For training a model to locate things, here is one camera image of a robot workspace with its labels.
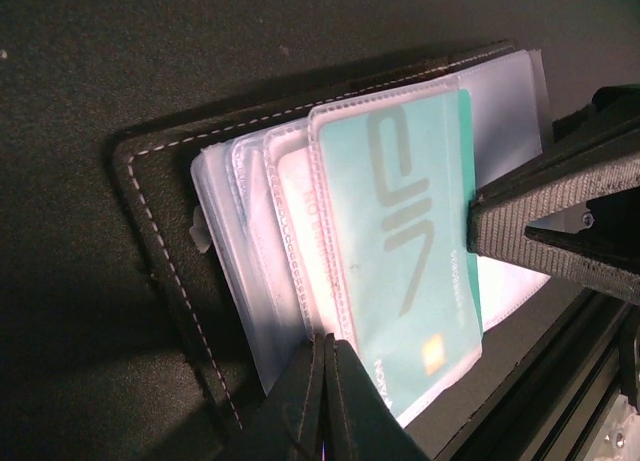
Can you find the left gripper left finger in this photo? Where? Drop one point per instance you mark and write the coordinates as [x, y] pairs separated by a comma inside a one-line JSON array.
[[292, 421]]

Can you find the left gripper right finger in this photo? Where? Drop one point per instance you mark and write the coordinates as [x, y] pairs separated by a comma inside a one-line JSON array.
[[358, 425]]

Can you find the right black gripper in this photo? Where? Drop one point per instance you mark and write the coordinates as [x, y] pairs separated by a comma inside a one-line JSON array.
[[573, 212]]

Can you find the black leather card holder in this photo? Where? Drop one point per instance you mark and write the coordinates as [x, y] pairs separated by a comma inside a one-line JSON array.
[[229, 213]]

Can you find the black aluminium rail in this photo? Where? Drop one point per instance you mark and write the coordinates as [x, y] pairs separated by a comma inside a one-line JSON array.
[[548, 406]]

